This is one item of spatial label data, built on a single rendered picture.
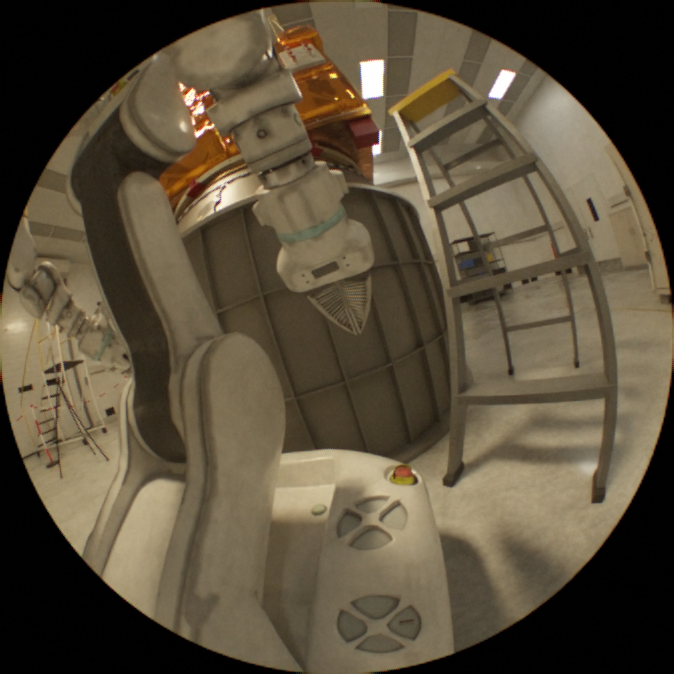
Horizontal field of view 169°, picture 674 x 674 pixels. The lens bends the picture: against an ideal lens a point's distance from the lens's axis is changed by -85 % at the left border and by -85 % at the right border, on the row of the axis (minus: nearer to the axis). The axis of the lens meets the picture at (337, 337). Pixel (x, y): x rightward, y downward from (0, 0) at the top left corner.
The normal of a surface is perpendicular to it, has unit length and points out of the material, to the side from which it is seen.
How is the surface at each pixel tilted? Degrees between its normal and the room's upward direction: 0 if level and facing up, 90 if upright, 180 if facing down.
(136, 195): 93
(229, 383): 87
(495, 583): 0
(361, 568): 38
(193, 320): 90
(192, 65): 145
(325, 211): 131
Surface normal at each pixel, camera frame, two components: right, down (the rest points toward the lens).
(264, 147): -0.01, 0.83
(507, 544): -0.29, -0.95
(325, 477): -0.25, -0.25
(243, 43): 0.30, 0.80
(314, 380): 0.11, 0.03
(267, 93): 0.48, 0.63
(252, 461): 0.95, -0.28
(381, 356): 0.35, -0.05
